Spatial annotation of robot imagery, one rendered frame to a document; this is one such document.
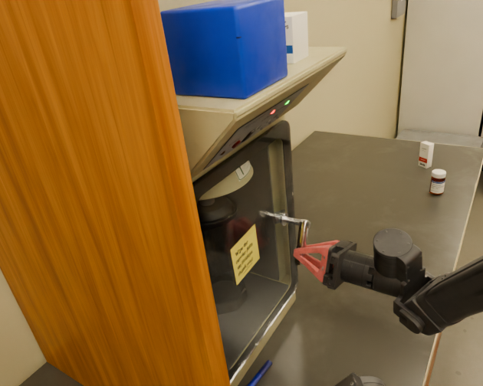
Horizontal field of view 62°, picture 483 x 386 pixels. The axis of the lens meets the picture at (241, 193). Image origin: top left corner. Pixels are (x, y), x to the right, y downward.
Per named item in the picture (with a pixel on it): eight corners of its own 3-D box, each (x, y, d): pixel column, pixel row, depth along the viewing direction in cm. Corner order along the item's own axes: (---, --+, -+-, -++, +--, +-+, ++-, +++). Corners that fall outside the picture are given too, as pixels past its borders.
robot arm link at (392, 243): (419, 338, 62) (455, 305, 64) (423, 298, 55) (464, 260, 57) (360, 290, 70) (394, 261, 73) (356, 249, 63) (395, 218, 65)
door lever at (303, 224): (282, 256, 81) (276, 260, 79) (287, 211, 79) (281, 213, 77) (307, 264, 78) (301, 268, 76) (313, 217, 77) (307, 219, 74)
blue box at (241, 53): (173, 95, 47) (157, 11, 43) (221, 73, 54) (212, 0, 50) (245, 100, 42) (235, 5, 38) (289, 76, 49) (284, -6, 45)
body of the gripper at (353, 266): (328, 252, 69) (372, 263, 65) (347, 240, 77) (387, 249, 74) (323, 287, 70) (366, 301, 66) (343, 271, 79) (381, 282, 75)
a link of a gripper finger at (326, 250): (290, 237, 75) (340, 250, 70) (306, 230, 81) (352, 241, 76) (286, 272, 76) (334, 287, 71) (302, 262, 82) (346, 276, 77)
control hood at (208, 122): (165, 183, 50) (147, 103, 45) (284, 104, 73) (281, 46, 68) (244, 201, 44) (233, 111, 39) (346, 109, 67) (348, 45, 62)
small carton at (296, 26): (261, 63, 58) (257, 17, 55) (277, 56, 61) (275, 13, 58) (294, 63, 55) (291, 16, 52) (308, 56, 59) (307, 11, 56)
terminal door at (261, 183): (218, 394, 70) (175, 194, 51) (295, 286, 92) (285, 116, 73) (221, 396, 70) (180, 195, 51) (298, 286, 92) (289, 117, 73)
